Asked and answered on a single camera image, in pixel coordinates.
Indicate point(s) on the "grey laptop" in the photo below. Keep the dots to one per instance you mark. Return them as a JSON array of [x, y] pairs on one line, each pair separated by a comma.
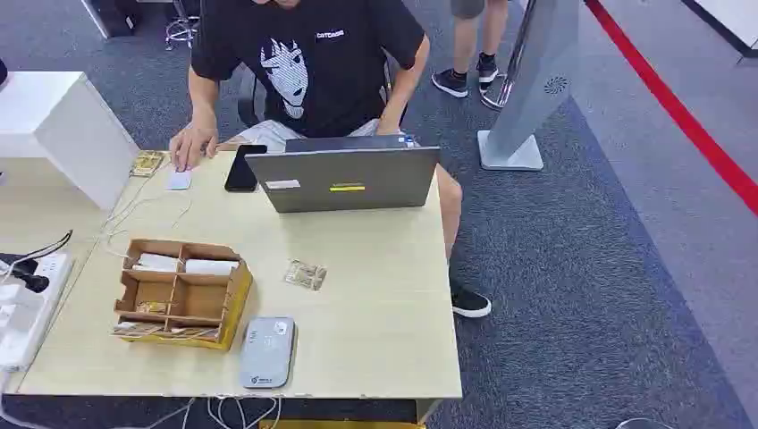
[[346, 177]]

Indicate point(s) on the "gold card in sleeve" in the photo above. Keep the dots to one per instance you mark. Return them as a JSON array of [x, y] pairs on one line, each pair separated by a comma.
[[305, 275]]

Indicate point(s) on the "black smartphone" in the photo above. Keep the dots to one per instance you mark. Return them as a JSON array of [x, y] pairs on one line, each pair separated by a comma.
[[243, 169]]

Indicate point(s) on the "seated person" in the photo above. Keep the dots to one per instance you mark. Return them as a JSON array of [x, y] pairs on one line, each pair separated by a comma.
[[320, 71]]

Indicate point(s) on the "white card stack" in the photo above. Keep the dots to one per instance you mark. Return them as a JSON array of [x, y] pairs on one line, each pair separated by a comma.
[[210, 267], [155, 263]]

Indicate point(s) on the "grey card reader device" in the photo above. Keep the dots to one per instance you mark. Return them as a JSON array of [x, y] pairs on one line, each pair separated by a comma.
[[267, 353]]

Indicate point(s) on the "grey kiosk stand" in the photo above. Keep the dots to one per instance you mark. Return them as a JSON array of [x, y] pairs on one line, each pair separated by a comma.
[[530, 83]]

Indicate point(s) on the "standing person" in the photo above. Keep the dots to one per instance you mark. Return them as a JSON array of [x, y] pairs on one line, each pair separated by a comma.
[[471, 35]]

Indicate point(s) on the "wooden card box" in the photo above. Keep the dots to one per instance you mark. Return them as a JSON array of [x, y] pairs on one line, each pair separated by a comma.
[[195, 299]]

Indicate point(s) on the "white computer mouse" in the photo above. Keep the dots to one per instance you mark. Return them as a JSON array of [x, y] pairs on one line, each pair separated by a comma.
[[179, 180]]

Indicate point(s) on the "stack of gold cards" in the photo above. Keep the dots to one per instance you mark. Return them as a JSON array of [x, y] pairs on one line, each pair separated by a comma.
[[147, 163]]

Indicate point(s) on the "office chair base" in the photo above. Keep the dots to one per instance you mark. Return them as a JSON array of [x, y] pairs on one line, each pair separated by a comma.
[[180, 26]]

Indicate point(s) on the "red floor tape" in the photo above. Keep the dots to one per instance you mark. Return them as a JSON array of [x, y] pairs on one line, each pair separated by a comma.
[[675, 106]]

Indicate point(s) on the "white cabinet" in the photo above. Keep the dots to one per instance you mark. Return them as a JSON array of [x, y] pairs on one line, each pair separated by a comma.
[[65, 133]]

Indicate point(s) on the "black power plug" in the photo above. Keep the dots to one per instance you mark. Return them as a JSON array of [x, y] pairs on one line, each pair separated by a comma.
[[28, 278]]

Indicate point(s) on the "white power strip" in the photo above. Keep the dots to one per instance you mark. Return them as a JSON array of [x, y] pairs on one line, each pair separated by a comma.
[[26, 311]]

